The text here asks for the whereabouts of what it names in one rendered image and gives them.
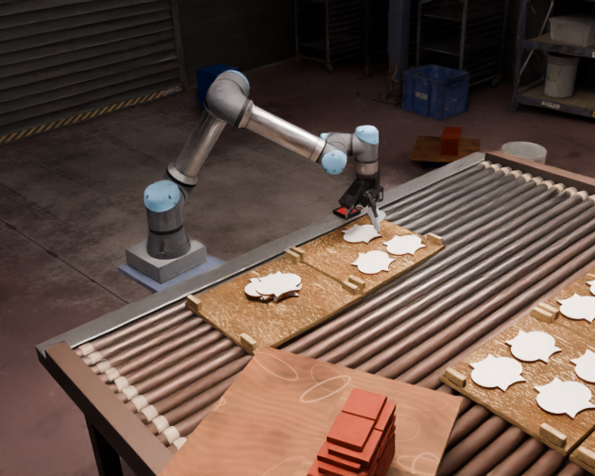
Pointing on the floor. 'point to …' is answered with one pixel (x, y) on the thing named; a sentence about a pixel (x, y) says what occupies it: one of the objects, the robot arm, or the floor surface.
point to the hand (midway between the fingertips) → (361, 226)
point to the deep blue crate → (435, 92)
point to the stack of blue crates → (205, 76)
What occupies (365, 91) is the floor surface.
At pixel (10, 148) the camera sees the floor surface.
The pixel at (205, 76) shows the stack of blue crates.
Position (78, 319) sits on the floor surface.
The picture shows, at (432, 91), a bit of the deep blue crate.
